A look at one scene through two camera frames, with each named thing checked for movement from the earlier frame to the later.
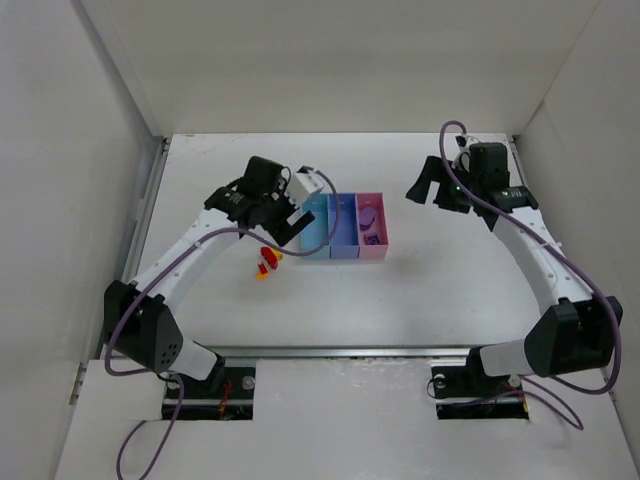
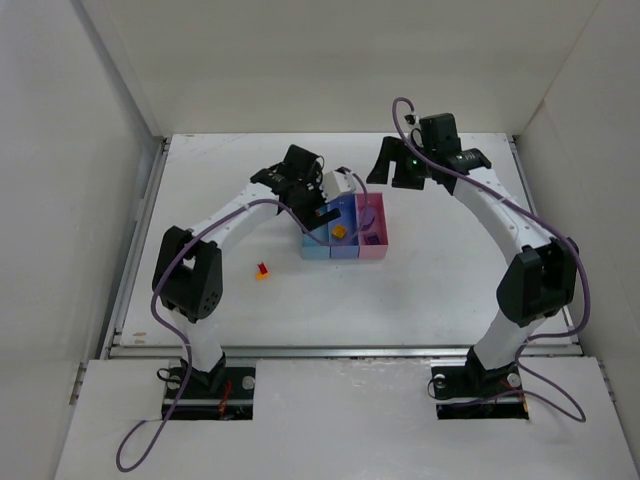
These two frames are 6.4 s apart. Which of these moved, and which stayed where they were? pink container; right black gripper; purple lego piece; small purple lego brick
Moved: right black gripper
Stayed: purple lego piece; pink container; small purple lego brick
